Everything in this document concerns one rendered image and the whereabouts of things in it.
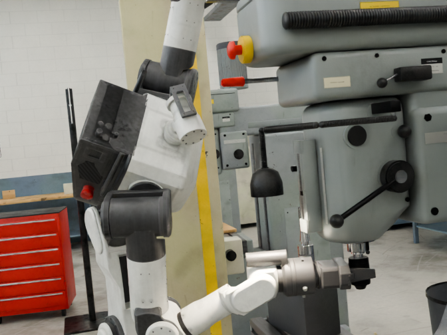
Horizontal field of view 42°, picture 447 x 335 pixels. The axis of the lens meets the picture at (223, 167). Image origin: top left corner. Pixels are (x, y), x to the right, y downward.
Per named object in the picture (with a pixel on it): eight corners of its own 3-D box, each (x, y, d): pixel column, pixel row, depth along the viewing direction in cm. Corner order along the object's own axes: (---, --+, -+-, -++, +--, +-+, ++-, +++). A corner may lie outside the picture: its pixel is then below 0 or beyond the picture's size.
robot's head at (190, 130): (172, 151, 138) (186, 129, 132) (158, 117, 142) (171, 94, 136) (197, 149, 142) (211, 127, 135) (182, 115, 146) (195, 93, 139)
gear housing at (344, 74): (316, 100, 121) (312, 51, 120) (277, 108, 145) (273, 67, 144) (458, 89, 129) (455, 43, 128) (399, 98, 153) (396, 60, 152)
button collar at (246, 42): (245, 61, 127) (243, 33, 126) (238, 65, 132) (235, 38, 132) (255, 60, 127) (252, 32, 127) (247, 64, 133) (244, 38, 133)
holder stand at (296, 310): (306, 343, 168) (300, 274, 167) (268, 324, 188) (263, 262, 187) (341, 333, 173) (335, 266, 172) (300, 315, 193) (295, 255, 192)
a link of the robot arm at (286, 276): (298, 302, 135) (249, 306, 135) (293, 282, 145) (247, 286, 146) (296, 256, 132) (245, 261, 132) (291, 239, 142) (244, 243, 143)
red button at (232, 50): (231, 58, 127) (229, 39, 127) (226, 60, 131) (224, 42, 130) (245, 57, 128) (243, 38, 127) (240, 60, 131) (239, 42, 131)
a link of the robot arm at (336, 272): (350, 258, 131) (296, 263, 132) (353, 301, 132) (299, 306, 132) (339, 248, 144) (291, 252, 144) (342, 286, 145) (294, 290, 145)
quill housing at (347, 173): (340, 250, 125) (328, 100, 124) (304, 236, 145) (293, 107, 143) (420, 238, 130) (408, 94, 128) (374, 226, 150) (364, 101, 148)
